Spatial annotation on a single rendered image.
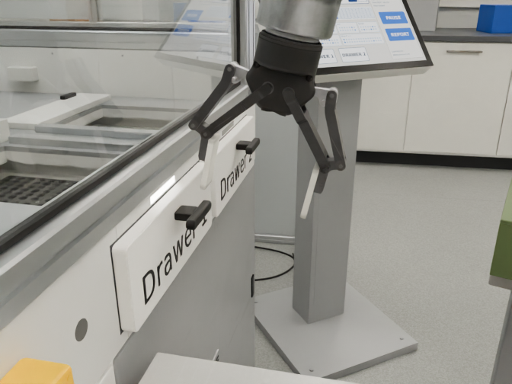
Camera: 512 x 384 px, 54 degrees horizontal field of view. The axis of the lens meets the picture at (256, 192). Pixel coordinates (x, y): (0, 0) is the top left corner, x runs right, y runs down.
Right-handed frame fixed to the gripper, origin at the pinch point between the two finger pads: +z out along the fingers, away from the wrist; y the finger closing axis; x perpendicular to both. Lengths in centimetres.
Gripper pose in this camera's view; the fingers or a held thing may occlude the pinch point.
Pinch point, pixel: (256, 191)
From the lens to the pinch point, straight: 65.7
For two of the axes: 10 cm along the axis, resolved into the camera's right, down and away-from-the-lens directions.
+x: -2.2, 3.7, -9.0
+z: -2.1, 8.9, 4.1
